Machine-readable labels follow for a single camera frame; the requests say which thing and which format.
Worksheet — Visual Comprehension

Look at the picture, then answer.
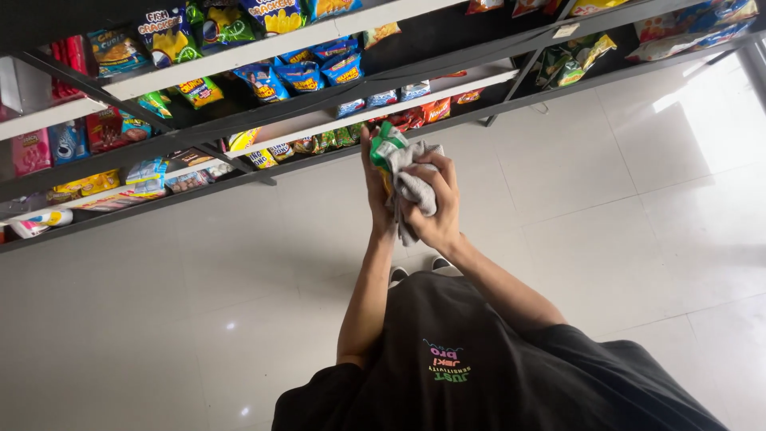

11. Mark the black shelf rack with snacks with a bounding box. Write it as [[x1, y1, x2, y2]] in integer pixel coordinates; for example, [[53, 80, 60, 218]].
[[0, 0, 766, 255]]

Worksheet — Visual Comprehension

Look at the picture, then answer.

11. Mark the black printed t-shirt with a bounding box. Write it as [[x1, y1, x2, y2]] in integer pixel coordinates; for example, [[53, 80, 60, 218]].
[[272, 271, 732, 431]]

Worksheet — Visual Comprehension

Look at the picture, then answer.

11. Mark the person's left hand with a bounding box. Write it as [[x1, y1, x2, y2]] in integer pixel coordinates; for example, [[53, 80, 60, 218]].
[[359, 125, 399, 238]]

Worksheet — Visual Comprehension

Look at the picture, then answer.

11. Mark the green snack packet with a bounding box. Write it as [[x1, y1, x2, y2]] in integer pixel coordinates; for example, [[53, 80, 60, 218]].
[[369, 121, 411, 198]]

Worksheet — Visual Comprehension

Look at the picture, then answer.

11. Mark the grey cleaning cloth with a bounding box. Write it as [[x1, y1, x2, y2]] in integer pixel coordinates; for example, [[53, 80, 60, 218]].
[[385, 140, 447, 248]]

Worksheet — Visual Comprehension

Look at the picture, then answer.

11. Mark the person's right hand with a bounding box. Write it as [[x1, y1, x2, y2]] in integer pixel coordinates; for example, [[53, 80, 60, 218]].
[[399, 152, 463, 253]]

